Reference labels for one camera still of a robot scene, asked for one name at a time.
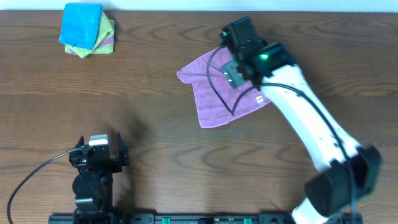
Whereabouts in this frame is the purple microfiber cloth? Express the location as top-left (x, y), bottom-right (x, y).
top-left (177, 48), bottom-right (271, 128)

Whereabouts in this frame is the blue folded cloth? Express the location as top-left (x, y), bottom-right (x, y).
top-left (59, 2), bottom-right (103, 50)

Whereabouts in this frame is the green folded cloth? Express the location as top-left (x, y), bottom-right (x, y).
top-left (65, 12), bottom-right (115, 58)

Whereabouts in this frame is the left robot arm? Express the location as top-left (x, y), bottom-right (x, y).
top-left (69, 134), bottom-right (129, 224)

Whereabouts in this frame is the purple folded cloth in stack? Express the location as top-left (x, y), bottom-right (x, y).
top-left (68, 36), bottom-right (115, 55)

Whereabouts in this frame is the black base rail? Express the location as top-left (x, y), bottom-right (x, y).
top-left (47, 212), bottom-right (364, 224)

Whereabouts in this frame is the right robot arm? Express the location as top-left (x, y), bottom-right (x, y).
top-left (220, 17), bottom-right (382, 223)

